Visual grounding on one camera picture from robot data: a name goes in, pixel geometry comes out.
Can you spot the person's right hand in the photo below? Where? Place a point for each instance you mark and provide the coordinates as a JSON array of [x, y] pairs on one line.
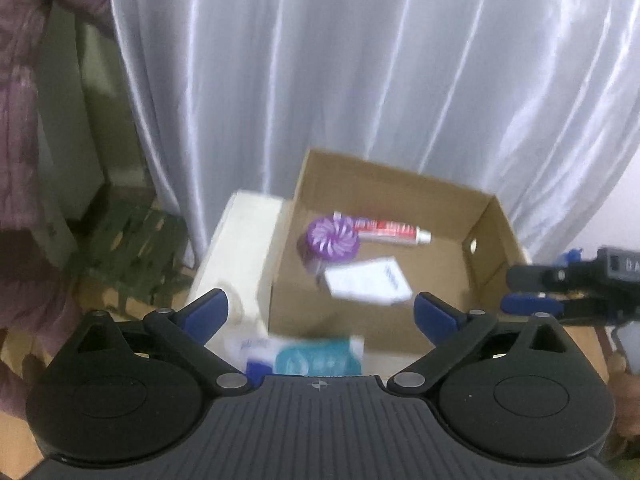
[[625, 390]]

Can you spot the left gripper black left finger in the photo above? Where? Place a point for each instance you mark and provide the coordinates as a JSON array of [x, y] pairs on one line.
[[181, 337]]

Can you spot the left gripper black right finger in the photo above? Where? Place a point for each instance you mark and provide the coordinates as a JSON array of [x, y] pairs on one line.
[[454, 334]]

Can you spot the purple quilted garment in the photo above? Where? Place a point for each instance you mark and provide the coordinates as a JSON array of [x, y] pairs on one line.
[[34, 296]]

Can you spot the red white toothpaste tube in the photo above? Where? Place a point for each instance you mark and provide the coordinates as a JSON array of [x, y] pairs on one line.
[[383, 231]]

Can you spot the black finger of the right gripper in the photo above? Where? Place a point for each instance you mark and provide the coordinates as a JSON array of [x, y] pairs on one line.
[[525, 304], [535, 277]]

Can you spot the blue wet wipes pack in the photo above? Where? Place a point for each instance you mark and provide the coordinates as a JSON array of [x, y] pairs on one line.
[[261, 356]]

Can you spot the purple lid air freshener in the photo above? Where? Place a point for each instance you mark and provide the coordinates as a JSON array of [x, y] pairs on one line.
[[329, 240]]

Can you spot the silver white curtain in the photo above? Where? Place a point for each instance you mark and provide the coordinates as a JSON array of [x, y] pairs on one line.
[[534, 101]]

